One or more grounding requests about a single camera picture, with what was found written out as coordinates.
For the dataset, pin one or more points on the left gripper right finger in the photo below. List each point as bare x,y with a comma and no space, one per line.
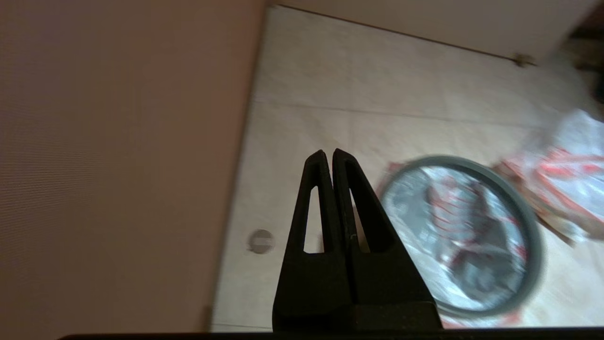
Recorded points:
387,293

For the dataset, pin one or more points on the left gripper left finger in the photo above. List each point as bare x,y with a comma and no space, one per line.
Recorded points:
311,293

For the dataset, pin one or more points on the clear plastic bag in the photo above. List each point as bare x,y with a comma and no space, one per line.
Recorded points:
566,184

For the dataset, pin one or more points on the round grey floor plate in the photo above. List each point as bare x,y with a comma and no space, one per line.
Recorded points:
261,241

